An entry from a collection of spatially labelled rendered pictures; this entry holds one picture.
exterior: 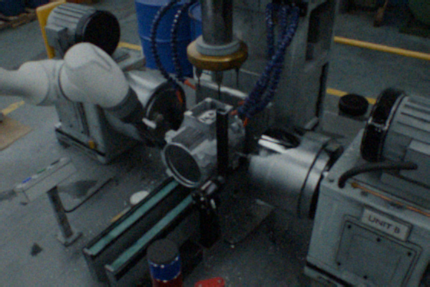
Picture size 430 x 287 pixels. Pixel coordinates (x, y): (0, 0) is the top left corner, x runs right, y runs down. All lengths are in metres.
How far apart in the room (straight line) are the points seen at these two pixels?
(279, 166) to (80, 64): 0.56
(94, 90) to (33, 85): 0.14
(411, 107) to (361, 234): 0.32
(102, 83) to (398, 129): 0.65
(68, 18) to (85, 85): 0.68
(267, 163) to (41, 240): 0.78
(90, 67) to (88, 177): 0.78
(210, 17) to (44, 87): 0.47
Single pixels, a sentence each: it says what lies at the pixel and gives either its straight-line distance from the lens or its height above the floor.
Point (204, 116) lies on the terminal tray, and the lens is 1.27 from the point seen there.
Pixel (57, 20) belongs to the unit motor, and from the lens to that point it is 1.64.
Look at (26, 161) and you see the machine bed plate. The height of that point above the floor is 0.80.
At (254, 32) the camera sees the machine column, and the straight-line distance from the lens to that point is 1.37.
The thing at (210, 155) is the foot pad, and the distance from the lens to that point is 1.21.
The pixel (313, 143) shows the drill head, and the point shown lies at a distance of 1.12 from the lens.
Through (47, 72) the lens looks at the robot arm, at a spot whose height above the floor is 1.41.
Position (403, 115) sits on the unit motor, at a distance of 0.96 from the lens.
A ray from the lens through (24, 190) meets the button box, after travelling 1.23.
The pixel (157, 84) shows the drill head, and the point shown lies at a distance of 1.41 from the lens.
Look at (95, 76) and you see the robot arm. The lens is 0.93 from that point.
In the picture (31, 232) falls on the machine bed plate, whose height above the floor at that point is 0.80.
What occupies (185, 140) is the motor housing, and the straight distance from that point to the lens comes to 1.21.
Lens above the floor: 1.82
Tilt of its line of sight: 36 degrees down
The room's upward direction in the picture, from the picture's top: 2 degrees counter-clockwise
